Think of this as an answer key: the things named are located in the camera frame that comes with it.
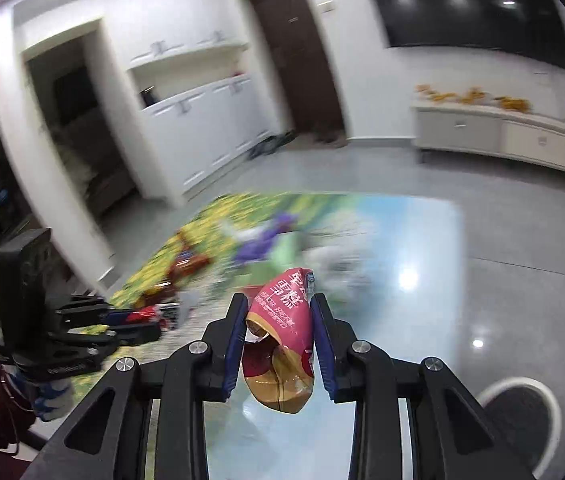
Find pink snack wrapper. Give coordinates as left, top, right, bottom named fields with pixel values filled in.
left=242, top=268, right=315, bottom=414

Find white round trash bin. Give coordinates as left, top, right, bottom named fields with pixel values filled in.
left=477, top=376, right=563, bottom=479

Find left hand blue glove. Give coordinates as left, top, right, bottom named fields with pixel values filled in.
left=2, top=365, right=73, bottom=422

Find red snack wrapper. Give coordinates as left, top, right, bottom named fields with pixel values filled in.
left=166, top=252, right=212, bottom=285

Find purple crumpled wrapper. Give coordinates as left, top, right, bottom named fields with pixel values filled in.
left=230, top=212, right=298, bottom=266

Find white shoe cabinet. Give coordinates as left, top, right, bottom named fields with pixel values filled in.
left=128, top=41, right=273, bottom=196

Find dark brown entrance door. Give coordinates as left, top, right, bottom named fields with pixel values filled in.
left=249, top=0, right=345, bottom=142

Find white tv cabinet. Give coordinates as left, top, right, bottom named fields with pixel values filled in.
left=413, top=101, right=565, bottom=172

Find golden dragon ornament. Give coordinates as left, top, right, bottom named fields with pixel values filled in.
left=415, top=84, right=532, bottom=113

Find wall mounted black tv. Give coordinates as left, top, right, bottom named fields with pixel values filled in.
left=375, top=0, right=565, bottom=70

